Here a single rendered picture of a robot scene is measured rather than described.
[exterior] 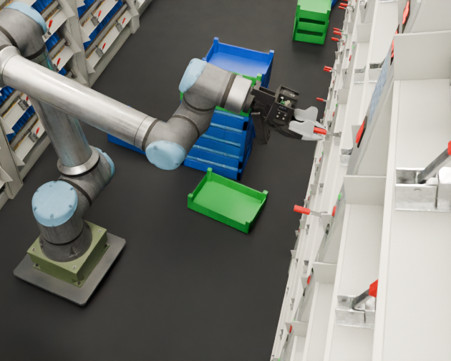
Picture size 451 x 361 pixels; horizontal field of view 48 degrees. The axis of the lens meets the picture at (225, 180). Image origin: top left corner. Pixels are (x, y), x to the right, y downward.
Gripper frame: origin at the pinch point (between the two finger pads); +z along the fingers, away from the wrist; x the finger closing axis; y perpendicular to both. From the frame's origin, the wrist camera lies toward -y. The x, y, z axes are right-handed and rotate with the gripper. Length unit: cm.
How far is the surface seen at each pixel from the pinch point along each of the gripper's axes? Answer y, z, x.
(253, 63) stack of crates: -65, -23, 107
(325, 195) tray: -0.3, 4.9, -18.7
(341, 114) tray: -0.2, 5.1, 11.4
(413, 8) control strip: 63, -10, -52
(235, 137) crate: -70, -18, 59
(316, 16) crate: -74, 2, 187
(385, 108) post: 53, -7, -54
